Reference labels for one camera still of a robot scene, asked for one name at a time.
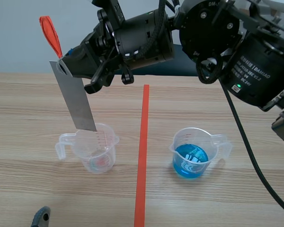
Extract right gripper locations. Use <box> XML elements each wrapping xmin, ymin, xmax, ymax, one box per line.
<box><xmin>58</xmin><ymin>9</ymin><xmax>175</xmax><ymax>94</ymax></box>

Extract black braided cable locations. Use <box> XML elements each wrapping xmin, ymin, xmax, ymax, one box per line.
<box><xmin>195</xmin><ymin>55</ymin><xmax>226</xmax><ymax>85</ymax></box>
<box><xmin>124</xmin><ymin>0</ymin><xmax>168</xmax><ymax>60</ymax></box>

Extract empty clear plastic beaker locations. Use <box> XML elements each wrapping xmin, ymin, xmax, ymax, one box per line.
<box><xmin>54</xmin><ymin>122</ymin><xmax>120</xmax><ymax>175</ymax></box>

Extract grey metal plate orange strip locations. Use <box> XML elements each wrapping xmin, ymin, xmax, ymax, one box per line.
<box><xmin>39</xmin><ymin>16</ymin><xmax>98</xmax><ymax>132</ymax></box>

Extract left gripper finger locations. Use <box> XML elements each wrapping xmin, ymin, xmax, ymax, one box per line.
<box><xmin>30</xmin><ymin>206</ymin><xmax>52</xmax><ymax>227</ymax></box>

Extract smooth black cable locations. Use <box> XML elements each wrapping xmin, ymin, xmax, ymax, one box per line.
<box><xmin>219</xmin><ymin>79</ymin><xmax>284</xmax><ymax>219</ymax></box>

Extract clear beaker with blue liquid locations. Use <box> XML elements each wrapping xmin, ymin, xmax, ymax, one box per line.
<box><xmin>169</xmin><ymin>127</ymin><xmax>233</xmax><ymax>182</ymax></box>

